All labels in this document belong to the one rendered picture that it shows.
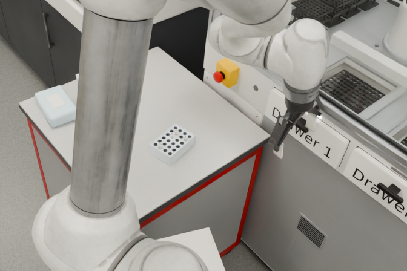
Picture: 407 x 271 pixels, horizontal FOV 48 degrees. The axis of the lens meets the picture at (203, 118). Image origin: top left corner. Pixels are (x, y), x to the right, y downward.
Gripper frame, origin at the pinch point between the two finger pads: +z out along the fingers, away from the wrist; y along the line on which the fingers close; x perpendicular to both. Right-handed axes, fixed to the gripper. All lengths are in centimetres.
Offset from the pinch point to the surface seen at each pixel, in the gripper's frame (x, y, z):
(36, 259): 66, -80, 75
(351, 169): -15.7, 7.0, 5.7
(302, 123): 2.4, 6.1, 0.0
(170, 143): 27.6, -24.7, 5.4
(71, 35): 118, -14, 24
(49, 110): 61, -46, 0
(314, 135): -1.5, 7.5, 3.5
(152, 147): 29.4, -30.0, 4.5
